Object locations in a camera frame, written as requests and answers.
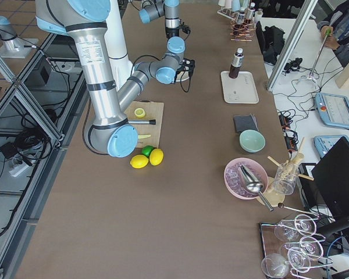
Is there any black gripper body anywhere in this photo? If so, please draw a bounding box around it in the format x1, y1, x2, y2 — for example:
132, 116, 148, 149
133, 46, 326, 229
176, 58, 195, 83

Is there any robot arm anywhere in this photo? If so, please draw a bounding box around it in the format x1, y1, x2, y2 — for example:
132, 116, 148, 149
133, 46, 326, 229
139, 1, 195, 84
35, 1, 186, 158

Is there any dark drink bottle on tray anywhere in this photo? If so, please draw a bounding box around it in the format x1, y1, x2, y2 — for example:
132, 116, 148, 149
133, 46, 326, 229
229, 48, 244, 78

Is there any cream rabbit tray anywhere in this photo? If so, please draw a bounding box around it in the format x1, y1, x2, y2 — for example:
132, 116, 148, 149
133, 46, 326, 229
220, 71, 259, 104

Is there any black glass tray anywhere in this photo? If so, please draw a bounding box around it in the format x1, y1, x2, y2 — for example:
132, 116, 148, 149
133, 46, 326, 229
259, 222, 297, 279

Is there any wooden cutting board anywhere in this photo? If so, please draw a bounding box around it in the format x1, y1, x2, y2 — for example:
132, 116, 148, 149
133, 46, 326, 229
125, 101, 164, 148

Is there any steel muddler black tip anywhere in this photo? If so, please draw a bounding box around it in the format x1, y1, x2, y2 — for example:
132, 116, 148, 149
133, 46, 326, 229
128, 119, 156, 125

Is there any half lemon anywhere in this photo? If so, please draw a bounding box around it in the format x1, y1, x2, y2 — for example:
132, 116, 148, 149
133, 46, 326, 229
134, 108, 146, 119

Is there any grey folded cloth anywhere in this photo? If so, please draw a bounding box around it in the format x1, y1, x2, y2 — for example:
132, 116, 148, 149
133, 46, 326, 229
233, 114, 259, 133

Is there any dark bottle in rack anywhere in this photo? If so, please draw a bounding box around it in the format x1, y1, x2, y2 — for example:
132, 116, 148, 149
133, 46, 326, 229
236, 8, 245, 25

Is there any yellow plastic knife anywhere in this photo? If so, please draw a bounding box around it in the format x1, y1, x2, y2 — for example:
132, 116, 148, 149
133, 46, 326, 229
138, 134, 151, 139

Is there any green lime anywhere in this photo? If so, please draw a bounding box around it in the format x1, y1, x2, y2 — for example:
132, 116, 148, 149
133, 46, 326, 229
141, 145, 155, 157

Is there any yellow lemon upper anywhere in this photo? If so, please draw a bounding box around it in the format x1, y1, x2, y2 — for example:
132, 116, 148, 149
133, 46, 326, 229
149, 148, 164, 166

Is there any yellow lemon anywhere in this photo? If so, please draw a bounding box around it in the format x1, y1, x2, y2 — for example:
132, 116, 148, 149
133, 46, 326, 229
130, 154, 149, 169
149, 148, 164, 166

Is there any mint green bowl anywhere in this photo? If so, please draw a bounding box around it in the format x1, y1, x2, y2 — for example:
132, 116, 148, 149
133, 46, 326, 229
239, 130, 266, 153

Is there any yellow lemon lower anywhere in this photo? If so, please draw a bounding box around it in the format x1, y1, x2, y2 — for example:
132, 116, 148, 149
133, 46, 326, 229
130, 154, 149, 169

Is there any pink ice bowl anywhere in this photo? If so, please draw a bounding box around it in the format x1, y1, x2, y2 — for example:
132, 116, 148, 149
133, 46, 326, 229
224, 158, 268, 200

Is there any metal ice scoop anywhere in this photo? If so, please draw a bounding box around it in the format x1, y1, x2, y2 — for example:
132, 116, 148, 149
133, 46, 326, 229
239, 164, 274, 212

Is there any clear glass pitcher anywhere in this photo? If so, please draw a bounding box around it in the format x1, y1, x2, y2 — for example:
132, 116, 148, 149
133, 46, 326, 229
272, 162, 298, 195

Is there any blue teach pendant lower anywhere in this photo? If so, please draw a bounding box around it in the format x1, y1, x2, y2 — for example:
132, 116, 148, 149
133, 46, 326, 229
314, 135, 349, 158

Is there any blue teach pendant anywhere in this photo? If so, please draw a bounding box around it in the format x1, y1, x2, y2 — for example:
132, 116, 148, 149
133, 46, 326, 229
315, 92, 349, 128
314, 135, 349, 158

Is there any blue teach pendant upper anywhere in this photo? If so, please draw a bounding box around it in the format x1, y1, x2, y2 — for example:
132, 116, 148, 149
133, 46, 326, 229
315, 92, 349, 128

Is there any round wooden stand base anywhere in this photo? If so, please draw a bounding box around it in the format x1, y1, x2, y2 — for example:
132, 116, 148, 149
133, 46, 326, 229
263, 177, 285, 208

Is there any black computer monitor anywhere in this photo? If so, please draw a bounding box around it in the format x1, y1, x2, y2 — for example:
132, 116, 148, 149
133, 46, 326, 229
312, 137, 349, 217

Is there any wine glass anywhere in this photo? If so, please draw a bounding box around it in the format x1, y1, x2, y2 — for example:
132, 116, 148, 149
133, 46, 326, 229
274, 214, 316, 242

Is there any copper wire bottle rack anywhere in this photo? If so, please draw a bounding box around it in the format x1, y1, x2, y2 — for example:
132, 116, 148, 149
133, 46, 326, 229
230, 19, 255, 42

